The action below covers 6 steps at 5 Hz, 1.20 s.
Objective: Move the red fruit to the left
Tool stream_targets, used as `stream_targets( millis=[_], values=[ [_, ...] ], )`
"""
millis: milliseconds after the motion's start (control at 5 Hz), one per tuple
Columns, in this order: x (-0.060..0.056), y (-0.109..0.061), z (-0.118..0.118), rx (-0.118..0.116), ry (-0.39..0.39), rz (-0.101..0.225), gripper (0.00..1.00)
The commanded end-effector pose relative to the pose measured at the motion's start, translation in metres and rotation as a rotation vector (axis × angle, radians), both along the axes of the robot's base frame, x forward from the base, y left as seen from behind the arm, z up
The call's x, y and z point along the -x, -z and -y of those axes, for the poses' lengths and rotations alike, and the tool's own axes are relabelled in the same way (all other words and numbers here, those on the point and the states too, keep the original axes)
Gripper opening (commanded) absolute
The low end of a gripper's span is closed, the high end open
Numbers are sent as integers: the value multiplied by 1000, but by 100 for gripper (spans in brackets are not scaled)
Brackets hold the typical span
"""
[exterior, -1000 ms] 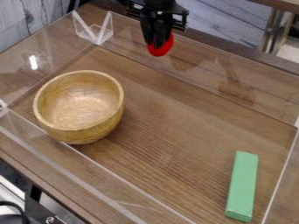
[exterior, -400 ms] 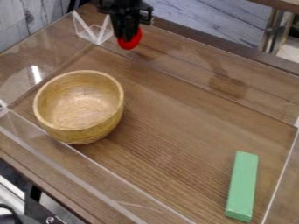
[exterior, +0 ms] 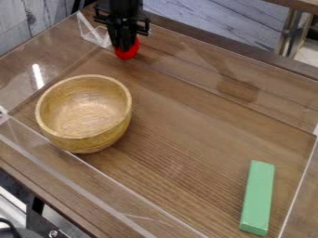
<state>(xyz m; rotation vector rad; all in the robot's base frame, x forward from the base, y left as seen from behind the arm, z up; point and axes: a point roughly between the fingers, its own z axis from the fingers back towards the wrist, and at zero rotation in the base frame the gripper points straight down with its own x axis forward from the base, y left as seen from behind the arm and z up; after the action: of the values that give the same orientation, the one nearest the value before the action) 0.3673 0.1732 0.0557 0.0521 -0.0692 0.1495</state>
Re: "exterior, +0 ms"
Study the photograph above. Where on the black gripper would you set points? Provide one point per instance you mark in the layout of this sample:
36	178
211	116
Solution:
126	23

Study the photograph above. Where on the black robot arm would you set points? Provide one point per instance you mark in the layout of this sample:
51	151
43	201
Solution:
115	4

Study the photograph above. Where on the wooden bowl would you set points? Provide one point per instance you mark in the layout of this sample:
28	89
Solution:
84	112

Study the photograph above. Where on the green rectangular block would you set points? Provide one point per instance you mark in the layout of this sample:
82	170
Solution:
258	199

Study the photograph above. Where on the clear acrylic corner bracket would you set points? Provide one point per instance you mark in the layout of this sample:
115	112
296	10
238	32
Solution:
96	35

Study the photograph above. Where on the clear acrylic tray wall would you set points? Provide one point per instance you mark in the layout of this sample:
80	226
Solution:
106	208

